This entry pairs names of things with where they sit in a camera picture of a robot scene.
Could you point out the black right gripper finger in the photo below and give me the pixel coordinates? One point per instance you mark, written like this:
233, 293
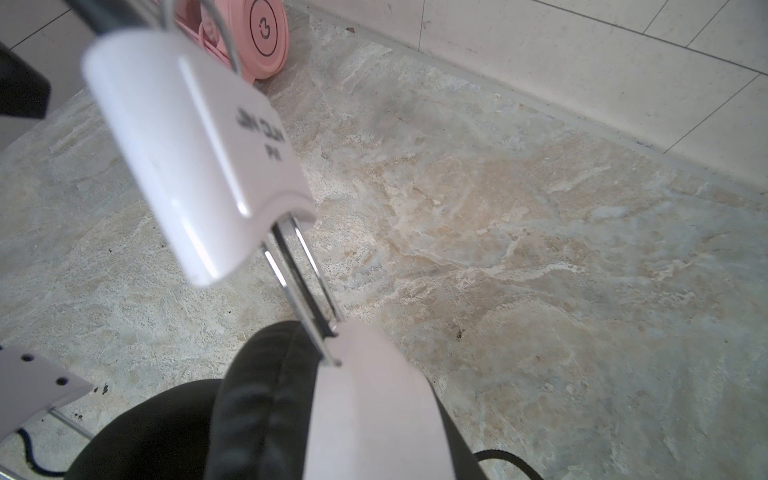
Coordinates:
24, 92

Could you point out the white black headphones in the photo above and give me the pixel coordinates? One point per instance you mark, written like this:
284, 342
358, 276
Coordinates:
88, 280

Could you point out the pink headphones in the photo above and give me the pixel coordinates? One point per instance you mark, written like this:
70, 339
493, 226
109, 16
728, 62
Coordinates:
258, 29

